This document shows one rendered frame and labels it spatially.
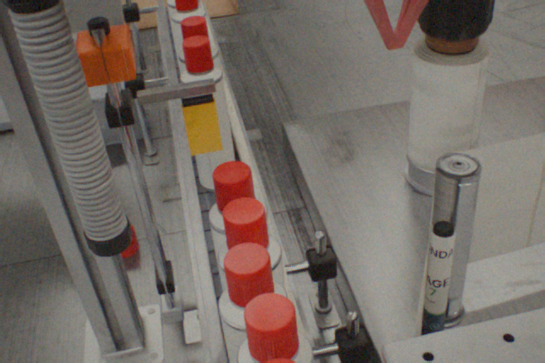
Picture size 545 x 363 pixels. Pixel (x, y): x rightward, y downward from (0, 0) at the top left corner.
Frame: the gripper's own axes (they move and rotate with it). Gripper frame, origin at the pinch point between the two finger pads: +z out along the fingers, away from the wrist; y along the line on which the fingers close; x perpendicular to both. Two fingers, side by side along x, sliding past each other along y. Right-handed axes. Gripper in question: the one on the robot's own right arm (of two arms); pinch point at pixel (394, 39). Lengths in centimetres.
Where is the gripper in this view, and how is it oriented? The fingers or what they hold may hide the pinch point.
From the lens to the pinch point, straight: 57.6
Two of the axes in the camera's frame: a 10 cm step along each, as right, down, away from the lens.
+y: -2.0, -5.7, 8.0
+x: -9.7, 2.0, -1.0
